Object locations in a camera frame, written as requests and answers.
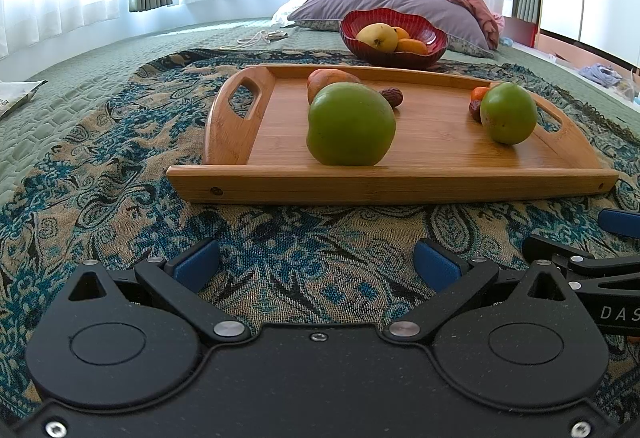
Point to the white paper bag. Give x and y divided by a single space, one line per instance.
20 93

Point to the red date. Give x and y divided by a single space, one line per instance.
474 110
391 96

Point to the white pillow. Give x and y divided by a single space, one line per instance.
287 10

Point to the large orange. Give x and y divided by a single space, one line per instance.
325 78

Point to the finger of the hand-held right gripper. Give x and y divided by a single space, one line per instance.
620 221
580 265

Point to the wooden bed frame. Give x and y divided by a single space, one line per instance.
525 30

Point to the orange in red bowl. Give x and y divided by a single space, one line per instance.
412 46
401 33

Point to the paisley patterned blanket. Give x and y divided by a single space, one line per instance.
100 167

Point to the small orange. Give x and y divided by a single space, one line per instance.
479 93

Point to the red ribbed bowl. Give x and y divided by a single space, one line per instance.
360 50

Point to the green apple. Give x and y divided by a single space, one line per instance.
350 125
507 112

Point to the green quilted bedspread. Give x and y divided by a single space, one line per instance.
100 52

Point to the wooden serving tray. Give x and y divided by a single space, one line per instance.
440 152

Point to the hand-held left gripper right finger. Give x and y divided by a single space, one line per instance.
435 263

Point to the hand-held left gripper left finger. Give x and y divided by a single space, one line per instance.
197 263

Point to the light blue cloth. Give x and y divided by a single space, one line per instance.
602 75

